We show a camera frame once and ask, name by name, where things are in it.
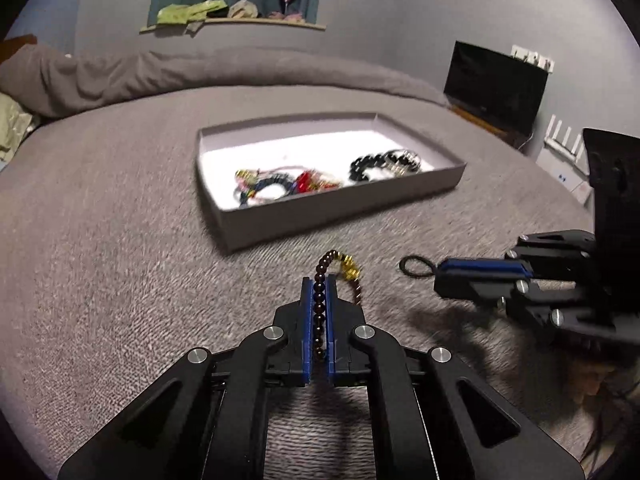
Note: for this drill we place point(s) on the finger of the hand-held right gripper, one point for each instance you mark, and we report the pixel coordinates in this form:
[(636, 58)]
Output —
[(480, 265), (480, 290)]

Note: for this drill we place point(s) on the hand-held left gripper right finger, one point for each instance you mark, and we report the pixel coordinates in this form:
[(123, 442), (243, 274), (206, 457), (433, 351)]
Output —
[(330, 355)]

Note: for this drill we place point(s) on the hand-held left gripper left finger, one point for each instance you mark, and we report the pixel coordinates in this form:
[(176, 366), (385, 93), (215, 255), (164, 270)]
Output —
[(306, 350)]

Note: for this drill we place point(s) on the grey cardboard box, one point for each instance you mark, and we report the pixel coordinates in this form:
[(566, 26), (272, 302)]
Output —
[(300, 220)]

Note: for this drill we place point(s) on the person's right hand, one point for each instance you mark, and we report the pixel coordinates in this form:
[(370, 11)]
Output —
[(592, 380)]

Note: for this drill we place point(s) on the white carton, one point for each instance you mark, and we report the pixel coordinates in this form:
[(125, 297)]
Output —
[(570, 180)]

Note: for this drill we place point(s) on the white router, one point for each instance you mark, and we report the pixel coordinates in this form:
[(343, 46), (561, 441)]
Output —
[(560, 157)]

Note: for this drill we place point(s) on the wooden television stand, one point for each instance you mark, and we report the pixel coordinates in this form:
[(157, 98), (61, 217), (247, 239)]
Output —
[(510, 136)]

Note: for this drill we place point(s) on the black television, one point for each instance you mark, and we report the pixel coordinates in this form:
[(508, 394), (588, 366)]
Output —
[(495, 85)]

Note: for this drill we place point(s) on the grey duvet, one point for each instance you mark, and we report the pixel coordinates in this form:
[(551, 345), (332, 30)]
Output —
[(200, 72)]

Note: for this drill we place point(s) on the pink cloth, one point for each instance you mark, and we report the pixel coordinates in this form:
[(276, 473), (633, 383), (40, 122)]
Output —
[(285, 16)]

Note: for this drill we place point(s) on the wooden window sill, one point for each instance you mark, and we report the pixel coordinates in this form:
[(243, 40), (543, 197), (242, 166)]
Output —
[(250, 21)]

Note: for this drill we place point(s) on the beige cloth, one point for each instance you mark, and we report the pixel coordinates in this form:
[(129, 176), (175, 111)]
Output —
[(244, 8)]

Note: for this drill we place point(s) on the green cloth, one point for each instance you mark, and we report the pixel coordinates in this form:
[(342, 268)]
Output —
[(185, 11)]

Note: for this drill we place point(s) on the green pillow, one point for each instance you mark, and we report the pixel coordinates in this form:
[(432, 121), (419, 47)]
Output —
[(12, 125)]

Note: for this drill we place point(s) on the wooden headboard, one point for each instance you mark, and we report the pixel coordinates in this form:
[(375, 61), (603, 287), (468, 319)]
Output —
[(15, 44)]

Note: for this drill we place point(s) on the white wall hook rack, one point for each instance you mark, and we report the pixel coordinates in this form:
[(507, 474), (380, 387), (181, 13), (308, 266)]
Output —
[(532, 57)]

